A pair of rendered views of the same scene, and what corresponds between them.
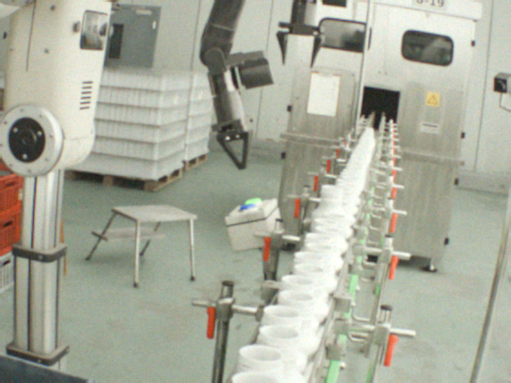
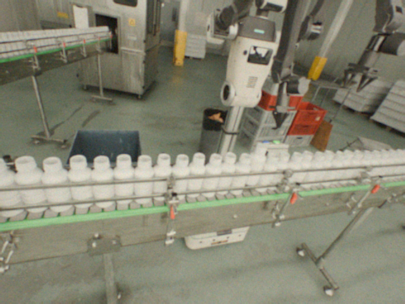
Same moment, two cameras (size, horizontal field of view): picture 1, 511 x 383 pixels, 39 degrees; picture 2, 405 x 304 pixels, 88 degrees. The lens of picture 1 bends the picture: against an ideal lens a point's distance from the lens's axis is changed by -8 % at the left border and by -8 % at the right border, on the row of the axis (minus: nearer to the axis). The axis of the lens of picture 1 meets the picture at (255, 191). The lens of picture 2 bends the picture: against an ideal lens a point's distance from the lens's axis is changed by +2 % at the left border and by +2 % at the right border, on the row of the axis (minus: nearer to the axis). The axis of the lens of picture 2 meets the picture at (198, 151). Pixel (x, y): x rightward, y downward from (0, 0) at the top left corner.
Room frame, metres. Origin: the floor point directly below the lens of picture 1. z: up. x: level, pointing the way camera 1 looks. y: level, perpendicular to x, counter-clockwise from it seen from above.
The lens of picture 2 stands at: (0.72, -0.57, 1.53)
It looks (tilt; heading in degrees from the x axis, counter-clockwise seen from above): 32 degrees down; 58
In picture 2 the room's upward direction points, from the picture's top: 12 degrees clockwise
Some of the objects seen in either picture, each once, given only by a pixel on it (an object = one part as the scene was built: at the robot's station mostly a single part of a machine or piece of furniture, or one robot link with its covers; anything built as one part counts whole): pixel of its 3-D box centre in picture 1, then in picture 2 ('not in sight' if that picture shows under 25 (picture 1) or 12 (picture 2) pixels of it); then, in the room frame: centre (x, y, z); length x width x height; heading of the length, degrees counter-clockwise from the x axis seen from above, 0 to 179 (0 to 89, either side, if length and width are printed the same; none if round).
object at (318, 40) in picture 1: (307, 47); (361, 80); (1.74, -0.08, 1.44); 0.07 x 0.07 x 0.09; 81
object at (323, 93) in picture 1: (323, 93); not in sight; (5.62, -0.41, 1.22); 0.23 x 0.03 x 0.32; 81
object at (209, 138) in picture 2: not in sight; (216, 137); (2.14, 1.33, 0.32); 0.45 x 0.45 x 0.64
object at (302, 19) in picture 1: (303, 16); (367, 61); (1.75, -0.06, 1.51); 0.10 x 0.07 x 0.07; 81
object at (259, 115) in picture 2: not in sight; (270, 112); (3.16, 1.53, 0.55); 0.61 x 0.41 x 0.22; 178
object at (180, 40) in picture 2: not in sight; (179, 48); (3.91, 7.14, 0.55); 0.40 x 0.40 x 1.10; 81
